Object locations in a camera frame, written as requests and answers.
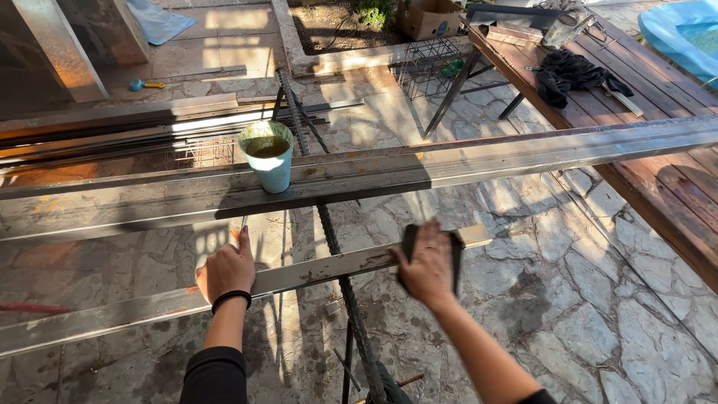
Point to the person's left hand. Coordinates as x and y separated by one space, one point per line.
224 272

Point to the person's right hand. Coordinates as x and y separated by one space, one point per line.
429 266

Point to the black sanding pad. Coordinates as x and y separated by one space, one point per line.
459 252

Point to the short rusty steel bar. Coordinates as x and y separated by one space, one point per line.
314 272

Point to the black wristband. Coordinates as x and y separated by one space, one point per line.
230 297

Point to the rebar trestle stand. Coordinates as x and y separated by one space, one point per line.
359 331

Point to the long steel channel beam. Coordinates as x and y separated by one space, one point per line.
449 160

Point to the light blue plastic cup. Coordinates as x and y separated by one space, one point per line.
272 168

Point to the pile of steel bars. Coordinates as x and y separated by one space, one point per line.
140 123

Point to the red rod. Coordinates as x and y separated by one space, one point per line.
33 308

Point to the green plastic item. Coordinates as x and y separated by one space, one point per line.
453 68

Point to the black cloth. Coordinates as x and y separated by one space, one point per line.
566 76

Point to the cardboard box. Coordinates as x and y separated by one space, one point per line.
426 19

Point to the brown wooden table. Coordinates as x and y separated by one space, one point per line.
662 157

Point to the blue tarp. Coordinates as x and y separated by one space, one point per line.
157 19

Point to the green plant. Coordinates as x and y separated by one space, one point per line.
373 11

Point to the dark metal plate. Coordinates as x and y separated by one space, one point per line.
510 14

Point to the dirty metal can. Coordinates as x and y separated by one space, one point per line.
564 28

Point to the metal pillar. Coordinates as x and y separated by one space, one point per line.
61 50

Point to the blue plastic pool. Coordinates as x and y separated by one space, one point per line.
684 39

